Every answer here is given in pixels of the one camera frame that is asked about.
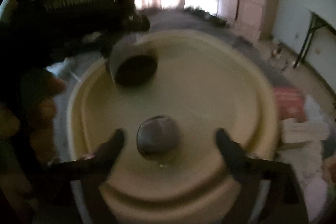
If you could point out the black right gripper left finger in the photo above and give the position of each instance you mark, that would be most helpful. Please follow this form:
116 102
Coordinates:
96 168

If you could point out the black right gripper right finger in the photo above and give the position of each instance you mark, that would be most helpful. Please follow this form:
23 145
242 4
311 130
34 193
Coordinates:
239 164

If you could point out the person's left hand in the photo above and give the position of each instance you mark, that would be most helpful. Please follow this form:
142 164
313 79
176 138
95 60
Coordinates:
27 113

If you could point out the red flat gift box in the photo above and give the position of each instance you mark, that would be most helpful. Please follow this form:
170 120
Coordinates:
290 103

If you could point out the black-legged folding table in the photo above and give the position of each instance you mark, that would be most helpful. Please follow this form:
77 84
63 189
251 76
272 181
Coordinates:
316 23

